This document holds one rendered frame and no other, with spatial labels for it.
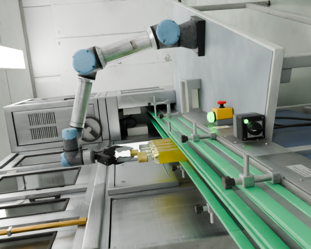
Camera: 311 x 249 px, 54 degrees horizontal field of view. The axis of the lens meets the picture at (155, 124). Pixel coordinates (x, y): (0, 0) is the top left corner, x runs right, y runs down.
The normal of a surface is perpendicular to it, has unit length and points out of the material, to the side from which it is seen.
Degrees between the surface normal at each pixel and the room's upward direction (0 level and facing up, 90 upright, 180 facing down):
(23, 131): 90
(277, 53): 90
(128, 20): 90
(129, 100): 90
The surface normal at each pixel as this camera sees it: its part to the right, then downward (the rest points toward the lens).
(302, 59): 0.15, 0.44
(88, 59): -0.04, 0.18
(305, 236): -0.09, -0.98
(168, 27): 0.20, 0.10
